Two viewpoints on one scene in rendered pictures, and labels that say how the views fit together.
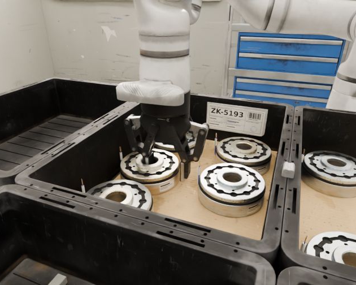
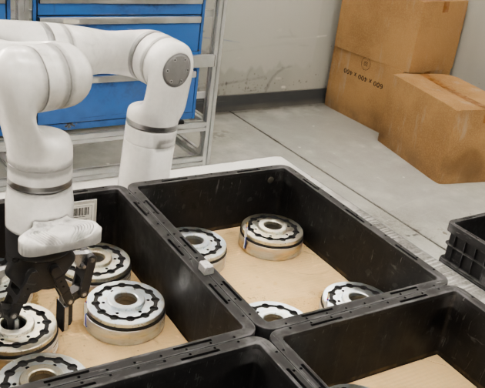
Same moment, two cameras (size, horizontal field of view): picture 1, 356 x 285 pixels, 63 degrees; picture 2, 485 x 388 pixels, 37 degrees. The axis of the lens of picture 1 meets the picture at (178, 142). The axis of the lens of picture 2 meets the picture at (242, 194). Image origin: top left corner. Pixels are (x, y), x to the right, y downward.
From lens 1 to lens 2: 60 cm
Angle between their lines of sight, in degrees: 50
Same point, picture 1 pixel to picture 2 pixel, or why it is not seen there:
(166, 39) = (64, 171)
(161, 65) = (58, 200)
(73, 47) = not seen: outside the picture
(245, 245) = (239, 335)
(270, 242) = (249, 326)
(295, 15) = not seen: hidden behind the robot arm
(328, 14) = (109, 52)
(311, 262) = (278, 324)
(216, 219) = (138, 350)
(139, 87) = (56, 235)
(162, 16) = (59, 149)
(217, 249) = (228, 346)
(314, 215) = not seen: hidden behind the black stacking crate
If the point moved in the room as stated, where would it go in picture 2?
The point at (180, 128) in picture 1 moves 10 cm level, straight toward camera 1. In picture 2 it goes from (65, 264) to (124, 300)
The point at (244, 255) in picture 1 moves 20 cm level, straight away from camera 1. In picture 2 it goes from (245, 340) to (156, 253)
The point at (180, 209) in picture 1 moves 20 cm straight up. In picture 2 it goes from (95, 360) to (101, 213)
